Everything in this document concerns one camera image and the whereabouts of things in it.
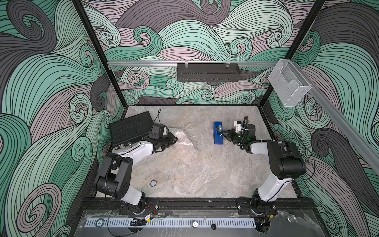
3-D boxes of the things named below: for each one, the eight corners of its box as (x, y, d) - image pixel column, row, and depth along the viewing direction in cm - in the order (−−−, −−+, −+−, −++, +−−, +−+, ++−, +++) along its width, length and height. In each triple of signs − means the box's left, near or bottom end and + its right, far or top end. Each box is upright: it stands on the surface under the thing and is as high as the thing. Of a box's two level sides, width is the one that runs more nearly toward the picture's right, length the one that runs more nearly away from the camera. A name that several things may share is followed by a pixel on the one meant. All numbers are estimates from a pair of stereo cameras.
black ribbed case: (114, 150, 96) (110, 145, 91) (112, 127, 108) (109, 122, 103) (157, 136, 103) (155, 131, 98) (150, 116, 115) (149, 111, 110)
